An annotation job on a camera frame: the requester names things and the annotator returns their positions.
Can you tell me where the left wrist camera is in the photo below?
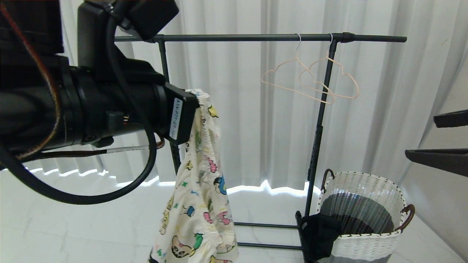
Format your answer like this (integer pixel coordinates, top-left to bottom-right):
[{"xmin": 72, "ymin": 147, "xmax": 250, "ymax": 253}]
[{"xmin": 77, "ymin": 0, "xmax": 180, "ymax": 73}]

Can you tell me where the black clothes rack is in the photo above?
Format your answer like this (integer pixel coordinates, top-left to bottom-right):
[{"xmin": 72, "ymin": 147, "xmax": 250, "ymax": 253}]
[{"xmin": 113, "ymin": 32, "xmax": 407, "ymax": 262}]

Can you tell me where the pink clothes hanger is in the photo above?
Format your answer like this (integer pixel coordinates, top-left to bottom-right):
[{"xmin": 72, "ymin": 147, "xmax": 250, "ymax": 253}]
[
  {"xmin": 261, "ymin": 34, "xmax": 335, "ymax": 104},
  {"xmin": 299, "ymin": 34, "xmax": 359, "ymax": 100}
]

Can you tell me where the black garment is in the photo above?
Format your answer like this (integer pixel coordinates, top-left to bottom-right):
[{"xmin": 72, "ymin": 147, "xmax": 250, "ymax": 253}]
[{"xmin": 301, "ymin": 213, "xmax": 342, "ymax": 263}]

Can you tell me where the cream printed garment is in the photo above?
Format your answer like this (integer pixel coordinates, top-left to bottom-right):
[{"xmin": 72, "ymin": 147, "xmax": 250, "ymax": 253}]
[{"xmin": 148, "ymin": 89, "xmax": 239, "ymax": 263}]

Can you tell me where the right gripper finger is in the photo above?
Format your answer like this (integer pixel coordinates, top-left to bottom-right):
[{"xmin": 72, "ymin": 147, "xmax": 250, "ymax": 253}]
[
  {"xmin": 405, "ymin": 148, "xmax": 468, "ymax": 178},
  {"xmin": 433, "ymin": 110, "xmax": 468, "ymax": 128}
]

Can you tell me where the white laundry basket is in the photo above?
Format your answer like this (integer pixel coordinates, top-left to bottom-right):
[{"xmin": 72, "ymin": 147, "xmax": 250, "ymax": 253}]
[{"xmin": 316, "ymin": 169, "xmax": 415, "ymax": 263}]

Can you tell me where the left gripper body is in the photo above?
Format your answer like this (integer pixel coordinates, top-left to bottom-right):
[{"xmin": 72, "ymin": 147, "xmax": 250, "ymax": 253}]
[{"xmin": 60, "ymin": 66, "xmax": 200, "ymax": 146}]

